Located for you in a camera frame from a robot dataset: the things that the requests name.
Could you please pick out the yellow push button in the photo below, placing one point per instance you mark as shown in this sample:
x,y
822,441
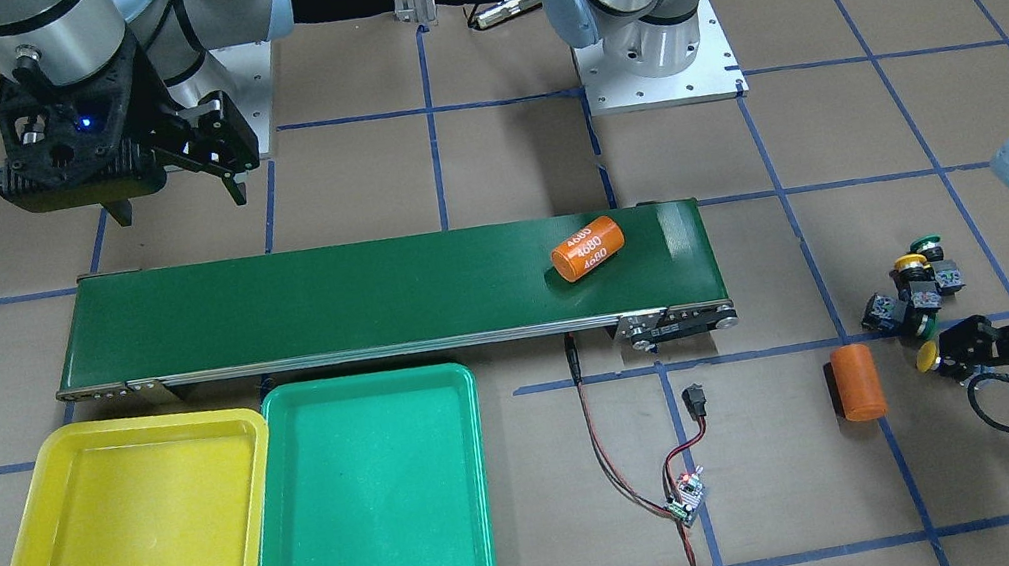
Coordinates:
x,y
916,285
929,357

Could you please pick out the black switch block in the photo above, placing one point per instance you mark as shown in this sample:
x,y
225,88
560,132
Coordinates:
x,y
885,315

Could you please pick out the yellow push button in pile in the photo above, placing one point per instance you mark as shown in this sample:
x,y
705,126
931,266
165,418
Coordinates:
x,y
916,285

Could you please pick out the green tray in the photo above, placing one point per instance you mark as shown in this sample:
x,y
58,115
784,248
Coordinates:
x,y
377,469

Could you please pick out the plain orange cylinder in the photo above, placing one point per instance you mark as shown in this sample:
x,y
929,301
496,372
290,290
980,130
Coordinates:
x,y
857,382

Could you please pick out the small controller circuit board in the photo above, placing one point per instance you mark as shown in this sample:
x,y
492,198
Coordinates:
x,y
687,499

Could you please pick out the orange cylinder with 4680 print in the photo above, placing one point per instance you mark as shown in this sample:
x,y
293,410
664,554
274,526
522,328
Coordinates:
x,y
587,248

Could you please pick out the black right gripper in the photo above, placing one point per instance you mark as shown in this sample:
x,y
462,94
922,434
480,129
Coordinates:
x,y
165,109

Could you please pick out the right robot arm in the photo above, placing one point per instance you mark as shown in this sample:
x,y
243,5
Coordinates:
x,y
50,43

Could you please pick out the green push button lower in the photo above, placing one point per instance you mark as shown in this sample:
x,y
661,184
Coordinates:
x,y
922,326

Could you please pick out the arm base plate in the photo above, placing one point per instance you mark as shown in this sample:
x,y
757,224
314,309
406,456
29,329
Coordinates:
x,y
647,66

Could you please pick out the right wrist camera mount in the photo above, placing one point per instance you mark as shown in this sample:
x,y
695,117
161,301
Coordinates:
x,y
83,144

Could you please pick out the green push button upper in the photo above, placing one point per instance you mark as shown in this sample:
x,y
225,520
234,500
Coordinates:
x,y
929,246

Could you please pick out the green conveyor belt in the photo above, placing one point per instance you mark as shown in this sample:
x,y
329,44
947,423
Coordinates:
x,y
146,331

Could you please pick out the green push button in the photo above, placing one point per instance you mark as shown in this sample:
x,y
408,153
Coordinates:
x,y
929,246
922,326

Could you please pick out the black connector plug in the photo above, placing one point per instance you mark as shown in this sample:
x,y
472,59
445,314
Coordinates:
x,y
694,400

